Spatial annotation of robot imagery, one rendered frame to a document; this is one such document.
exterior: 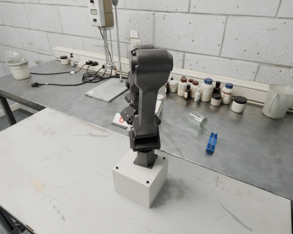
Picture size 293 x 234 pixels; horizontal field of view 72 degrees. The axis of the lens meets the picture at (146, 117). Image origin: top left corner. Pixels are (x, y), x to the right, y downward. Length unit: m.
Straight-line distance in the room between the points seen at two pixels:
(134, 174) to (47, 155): 0.43
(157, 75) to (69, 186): 0.53
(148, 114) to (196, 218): 0.35
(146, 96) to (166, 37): 0.98
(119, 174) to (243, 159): 0.51
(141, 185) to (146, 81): 0.33
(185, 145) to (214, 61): 0.63
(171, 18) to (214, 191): 1.03
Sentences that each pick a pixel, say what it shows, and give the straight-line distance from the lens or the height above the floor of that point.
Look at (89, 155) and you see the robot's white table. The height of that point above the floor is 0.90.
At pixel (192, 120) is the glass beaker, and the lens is 1.01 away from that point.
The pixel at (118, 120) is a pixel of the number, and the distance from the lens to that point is 1.02.
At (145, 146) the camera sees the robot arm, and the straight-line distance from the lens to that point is 0.60.
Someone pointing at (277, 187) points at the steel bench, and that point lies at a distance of 0.87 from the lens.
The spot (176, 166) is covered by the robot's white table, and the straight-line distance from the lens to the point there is 0.81.
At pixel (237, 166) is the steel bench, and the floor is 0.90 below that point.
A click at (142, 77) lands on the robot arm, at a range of 0.40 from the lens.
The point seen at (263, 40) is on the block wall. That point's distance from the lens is 1.29.
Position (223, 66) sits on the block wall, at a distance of 1.34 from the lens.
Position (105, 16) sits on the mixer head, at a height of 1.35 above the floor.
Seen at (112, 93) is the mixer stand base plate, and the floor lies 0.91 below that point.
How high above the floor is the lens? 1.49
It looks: 33 degrees down
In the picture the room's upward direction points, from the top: straight up
